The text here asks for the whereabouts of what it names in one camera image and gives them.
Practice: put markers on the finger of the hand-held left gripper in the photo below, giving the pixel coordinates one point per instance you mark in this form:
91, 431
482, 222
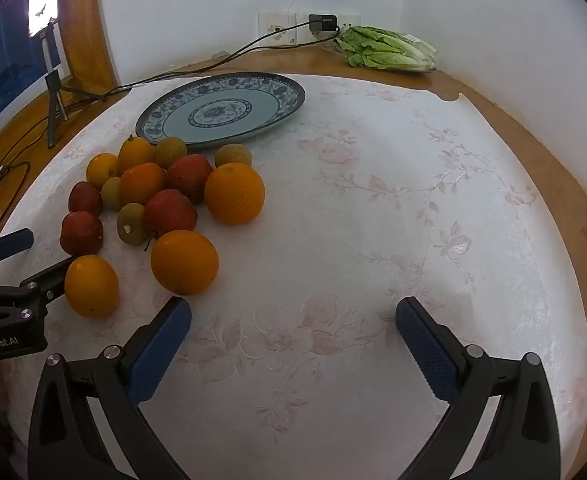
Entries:
48, 280
11, 243

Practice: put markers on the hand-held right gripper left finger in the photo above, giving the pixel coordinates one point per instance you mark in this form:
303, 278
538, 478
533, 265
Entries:
158, 350

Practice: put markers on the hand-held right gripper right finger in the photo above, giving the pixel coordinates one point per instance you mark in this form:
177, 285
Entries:
428, 350

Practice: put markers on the oval orange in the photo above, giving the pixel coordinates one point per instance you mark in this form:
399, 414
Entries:
92, 286

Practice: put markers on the red apple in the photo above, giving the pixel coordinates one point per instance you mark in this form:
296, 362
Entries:
189, 177
170, 212
85, 199
81, 233

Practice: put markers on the large orange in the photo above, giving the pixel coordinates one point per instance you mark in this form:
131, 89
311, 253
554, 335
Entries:
184, 261
234, 193

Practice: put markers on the small brown round fruit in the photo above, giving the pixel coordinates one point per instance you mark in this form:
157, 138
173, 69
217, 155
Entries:
110, 194
132, 223
170, 152
233, 155

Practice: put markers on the small orange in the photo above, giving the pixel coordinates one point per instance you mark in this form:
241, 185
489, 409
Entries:
101, 170

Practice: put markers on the reddish orange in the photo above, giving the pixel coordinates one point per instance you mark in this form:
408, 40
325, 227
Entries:
142, 183

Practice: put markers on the pointed orange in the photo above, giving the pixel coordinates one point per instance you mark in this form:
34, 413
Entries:
136, 152

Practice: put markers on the blue patterned plate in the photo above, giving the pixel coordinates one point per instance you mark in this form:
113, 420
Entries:
213, 110

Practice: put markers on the white floral tablecloth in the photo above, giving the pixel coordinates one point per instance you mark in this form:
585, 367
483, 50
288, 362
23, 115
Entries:
348, 240

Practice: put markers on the small grey tripod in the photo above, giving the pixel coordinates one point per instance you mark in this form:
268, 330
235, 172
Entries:
53, 110

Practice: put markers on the dark window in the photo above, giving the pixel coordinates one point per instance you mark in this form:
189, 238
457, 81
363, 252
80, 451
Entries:
3, 70

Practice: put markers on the lit phone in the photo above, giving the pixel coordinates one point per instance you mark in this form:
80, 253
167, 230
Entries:
43, 2

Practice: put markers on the bagged romaine lettuce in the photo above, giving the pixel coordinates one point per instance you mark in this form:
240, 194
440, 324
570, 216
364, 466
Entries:
388, 50

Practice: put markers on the black charger plug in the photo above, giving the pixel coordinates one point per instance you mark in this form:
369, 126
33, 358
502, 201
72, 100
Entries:
322, 24

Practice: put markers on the wooden window frame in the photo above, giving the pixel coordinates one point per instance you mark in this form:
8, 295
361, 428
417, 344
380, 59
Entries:
91, 25

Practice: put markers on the white wall socket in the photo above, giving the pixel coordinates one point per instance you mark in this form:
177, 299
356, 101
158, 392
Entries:
348, 20
276, 27

